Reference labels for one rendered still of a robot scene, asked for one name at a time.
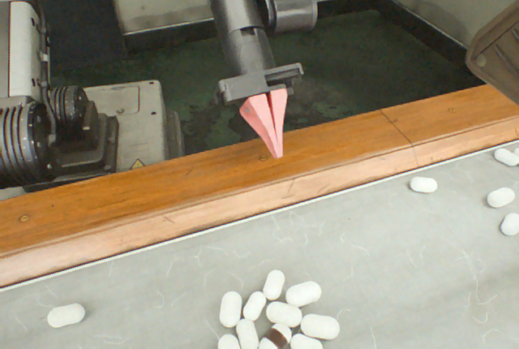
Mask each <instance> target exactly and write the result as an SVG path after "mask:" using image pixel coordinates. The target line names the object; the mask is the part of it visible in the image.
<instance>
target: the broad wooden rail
mask: <svg viewBox="0 0 519 349"><path fill-rule="evenodd" d="M513 141H519V107H518V106H516V105H515V103H513V102H512V101H510V100H509V99H508V98H507V97H505V96H504V95H502V94H501V93H499V92H498V91H496V90H495V89H494V88H493V87H491V86H490V85H489V84H486V85H483V86H479V87H476V88H469V89H466V90H462V91H459V92H454V93H445V94H442V95H438V96H434V97H429V98H426V99H422V100H418V101H412V102H409V103H405V104H401V105H398V106H392V107H388V108H384V109H381V110H375V111H372V112H368V113H364V114H358V115H355V116H351V117H347V118H341V119H338V120H334V121H330V122H326V123H321V124H317V125H314V126H309V127H304V128H300V129H297V130H293V131H286V132H282V156H281V157H279V158H274V157H273V155H272V154H271V152H270V151H269V149H268V147H267V145H266V144H265V143H264V141H263V139H262V138H259V139H254V140H248V141H245V142H242V143H237V144H232V145H228V146H225V147H221V148H217V149H211V150H208V151H204V152H200V153H194V154H191V155H187V156H183V157H177V158H174V159H170V160H166V161H163V162H157V163H153V164H150V165H146V166H140V167H136V168H134V169H131V170H127V171H123V172H118V173H112V174H106V175H102V176H99V177H95V178H91V179H85V180H82V181H79V182H74V183H68V184H66V185H62V186H58V187H52V188H49V189H45V190H41V191H38V192H32V193H28V194H24V195H21V196H15V197H12V198H9V199H5V200H0V290H1V289H4V288H8V287H12V286H15V285H19V284H21V283H24V282H29V281H32V280H35V279H38V278H43V277H45V276H49V275H51V274H56V273H60V272H62V271H66V270H69V269H74V268H77V267H80V266H83V265H86V264H90V263H93V262H96V261H101V260H104V259H107V258H110V257H113V256H118V255H121V254H124V253H127V252H132V251H134V250H138V249H141V248H146V247H149V246H152V245H155V244H158V243H159V244H161V243H166V242H169V241H172V240H175V239H180V238H182V237H186V236H188V235H193V234H197V233H200V232H203V231H208V230H211V229H214V228H217V227H220V226H225V225H228V224H230V223H234V222H239V221H242V220H245V219H248V218H253V217H256V216H259V215H262V214H265V213H270V212H273V211H276V210H278V209H283V208H287V207H290V206H294V205H299V204H301V203H305V202H308V201H311V200H316V199H319V198H322V197H325V196H328V195H330V194H333V193H336V192H341V191H344V190H347V189H350V188H353V187H358V186H361V185H364V184H367V183H372V182H375V181H378V180H381V179H386V178H389V177H392V176H395V175H400V174H403V173H406V172H409V171H412V170H417V169H420V168H423V167H426V166H431V165H434V164H437V163H440V162H445V161H447V160H450V159H453V158H456V157H461V156H465V155H467V154H471V153H475V152H478V151H481V150H484V149H489V148H492V147H495V146H498V145H502V144H507V143H509V142H513Z"/></svg>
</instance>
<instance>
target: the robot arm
mask: <svg viewBox="0 0 519 349"><path fill-rule="evenodd" d="M209 1H211V3H210V8H211V11H212V16H213V18H214V22H215V25H216V28H217V32H218V36H219V38H220V42H221V47H222V49H223V52H224V55H225V60H226V63H227V67H228V69H229V74H230V77H231V78H229V79H225V80H220V81H219V82H218V83H217V87H216V90H215V93H214V95H213V96H214V98H215V102H216V104H217V106H219V105H220V104H221V103H223V102H224V103H225V105H226V106H227V105H231V104H234V103H238V102H240V104H239V106H238V107H239V110H240V113H241V116H243V117H244V119H245V120H246V121H247V122H248V123H249V124H250V125H251V126H252V127H253V128H254V130H255V131H256V132H257V133H258V134H259V135H260V136H261V138H262V139H263V141H264V143H265V144H266V145H267V147H268V149H269V151H270V152H271V154H272V155H273V157H274V158H279V157H281V156H282V123H283V118H284V113H285V103H286V99H287V98H289V97H291V96H293V95H294V93H293V89H292V87H293V84H294V83H293V80H292V79H293V78H294V77H295V78H296V79H297V78H300V77H301V76H302V75H303V72H302V67H301V64H300V63H295V64H290V65H287V66H283V67H276V64H275V62H274V59H273V56H272V51H271V48H270V45H269V43H268V37H276V36H282V35H287V34H293V33H298V32H308V31H311V30H312V29H313V27H314V25H315V22H316V16H317V6H316V0H209Z"/></svg>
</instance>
